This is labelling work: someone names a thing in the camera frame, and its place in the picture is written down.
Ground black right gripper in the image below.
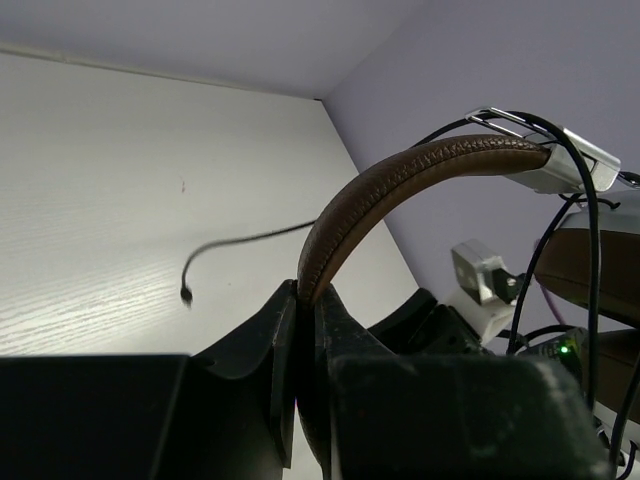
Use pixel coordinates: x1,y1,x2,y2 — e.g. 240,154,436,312
369,288,490,355

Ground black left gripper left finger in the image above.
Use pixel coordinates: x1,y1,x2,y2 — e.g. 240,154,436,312
1,280,296,479

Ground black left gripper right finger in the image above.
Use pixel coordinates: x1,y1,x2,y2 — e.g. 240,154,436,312
313,290,611,479

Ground brown silver headphones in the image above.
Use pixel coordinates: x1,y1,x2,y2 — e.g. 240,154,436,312
296,108,639,470

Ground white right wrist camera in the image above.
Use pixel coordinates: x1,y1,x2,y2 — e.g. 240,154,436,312
445,239,524,346

